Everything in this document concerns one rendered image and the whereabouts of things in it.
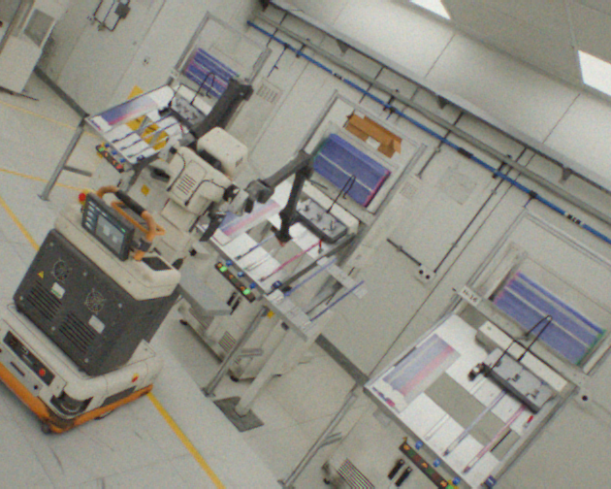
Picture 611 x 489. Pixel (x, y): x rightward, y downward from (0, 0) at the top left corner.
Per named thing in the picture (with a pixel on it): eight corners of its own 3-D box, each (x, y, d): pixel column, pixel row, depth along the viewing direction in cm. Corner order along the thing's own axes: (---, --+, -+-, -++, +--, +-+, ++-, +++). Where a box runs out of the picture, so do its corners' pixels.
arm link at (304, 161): (304, 142, 287) (319, 152, 285) (299, 161, 298) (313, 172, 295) (245, 184, 261) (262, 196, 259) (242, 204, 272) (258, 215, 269)
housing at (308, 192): (347, 243, 351) (349, 226, 341) (296, 201, 375) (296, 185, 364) (356, 236, 355) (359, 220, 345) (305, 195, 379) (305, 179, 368)
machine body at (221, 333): (234, 386, 355) (286, 309, 343) (172, 316, 389) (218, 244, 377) (287, 378, 411) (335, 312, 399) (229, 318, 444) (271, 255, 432)
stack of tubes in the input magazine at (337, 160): (364, 207, 341) (389, 170, 336) (307, 165, 366) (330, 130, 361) (371, 211, 352) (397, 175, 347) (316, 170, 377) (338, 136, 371)
